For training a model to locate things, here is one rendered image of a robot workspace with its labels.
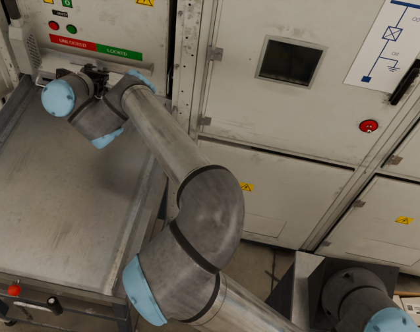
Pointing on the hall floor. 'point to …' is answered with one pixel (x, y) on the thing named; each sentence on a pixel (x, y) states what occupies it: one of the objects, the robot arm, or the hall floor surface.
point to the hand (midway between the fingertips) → (96, 73)
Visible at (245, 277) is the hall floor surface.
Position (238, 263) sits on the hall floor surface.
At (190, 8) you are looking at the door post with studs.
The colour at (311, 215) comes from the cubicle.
